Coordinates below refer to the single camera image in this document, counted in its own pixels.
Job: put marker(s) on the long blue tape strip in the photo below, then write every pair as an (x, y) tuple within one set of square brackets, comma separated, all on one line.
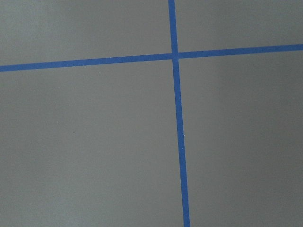
[(179, 114)]

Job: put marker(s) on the crossing blue tape strip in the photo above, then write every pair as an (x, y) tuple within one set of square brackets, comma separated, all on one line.
[(151, 57)]

